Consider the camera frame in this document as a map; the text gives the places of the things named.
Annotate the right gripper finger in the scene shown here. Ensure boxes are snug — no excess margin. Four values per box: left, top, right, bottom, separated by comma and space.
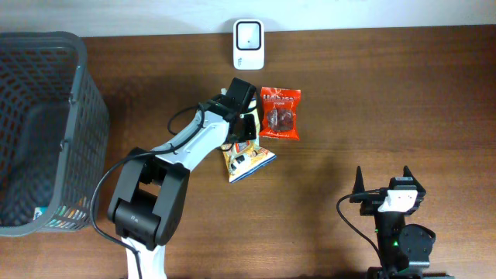
353, 166, 365, 194
403, 166, 422, 190

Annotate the yellow wet wipes bag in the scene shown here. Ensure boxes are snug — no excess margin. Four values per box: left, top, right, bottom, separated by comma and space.
220, 96, 277, 183

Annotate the red snack bag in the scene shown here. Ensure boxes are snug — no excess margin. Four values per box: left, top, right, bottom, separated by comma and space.
260, 87, 301, 140

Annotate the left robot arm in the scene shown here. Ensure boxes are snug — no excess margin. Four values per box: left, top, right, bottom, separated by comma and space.
107, 95, 256, 278

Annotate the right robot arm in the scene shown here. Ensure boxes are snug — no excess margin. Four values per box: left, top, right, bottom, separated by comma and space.
350, 167, 450, 279

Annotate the white barcode scanner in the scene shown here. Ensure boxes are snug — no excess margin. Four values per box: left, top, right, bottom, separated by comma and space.
232, 19, 265, 71

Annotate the grey plastic basket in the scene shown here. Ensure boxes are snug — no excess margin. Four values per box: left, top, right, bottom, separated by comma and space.
1, 32, 110, 237

